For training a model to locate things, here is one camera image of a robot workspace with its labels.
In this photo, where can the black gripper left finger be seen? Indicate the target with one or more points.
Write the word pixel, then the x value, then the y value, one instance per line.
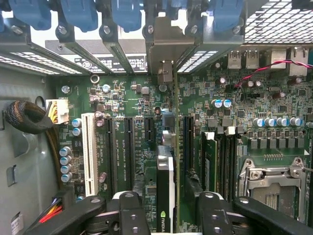
pixel 133 215

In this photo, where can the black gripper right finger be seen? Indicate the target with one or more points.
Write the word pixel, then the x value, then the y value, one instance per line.
pixel 215 215

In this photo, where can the black RAM slot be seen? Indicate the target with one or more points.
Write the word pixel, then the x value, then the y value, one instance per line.
pixel 234 166
pixel 227 166
pixel 221 166

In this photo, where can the green RAM stick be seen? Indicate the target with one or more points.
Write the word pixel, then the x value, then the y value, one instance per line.
pixel 209 161

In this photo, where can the metal CPU socket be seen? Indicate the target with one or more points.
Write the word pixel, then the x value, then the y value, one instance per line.
pixel 274 191

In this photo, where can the long black expansion slot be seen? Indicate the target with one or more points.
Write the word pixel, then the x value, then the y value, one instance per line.
pixel 129 151
pixel 111 154

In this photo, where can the white PCI expansion slot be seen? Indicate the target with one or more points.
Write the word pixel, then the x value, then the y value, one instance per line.
pixel 89 151

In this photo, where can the short black expansion slot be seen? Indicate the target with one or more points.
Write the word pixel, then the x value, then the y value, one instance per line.
pixel 149 129

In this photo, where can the CPU socket locking lever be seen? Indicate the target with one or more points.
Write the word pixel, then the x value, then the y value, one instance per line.
pixel 307 169

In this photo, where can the green motherboard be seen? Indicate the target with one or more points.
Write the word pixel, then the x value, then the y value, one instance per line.
pixel 122 98

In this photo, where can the white power connector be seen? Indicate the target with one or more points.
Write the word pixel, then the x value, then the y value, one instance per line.
pixel 61 110

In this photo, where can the open PC case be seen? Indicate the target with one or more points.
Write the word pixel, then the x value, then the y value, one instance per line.
pixel 24 147

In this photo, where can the silver USB port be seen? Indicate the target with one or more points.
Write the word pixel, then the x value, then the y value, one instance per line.
pixel 234 60
pixel 252 60

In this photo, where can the metal slot cover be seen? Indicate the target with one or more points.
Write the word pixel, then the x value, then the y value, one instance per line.
pixel 117 51
pixel 80 52
pixel 22 39

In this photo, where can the silver network port block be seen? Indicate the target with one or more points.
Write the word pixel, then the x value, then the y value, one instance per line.
pixel 278 57
pixel 297 69

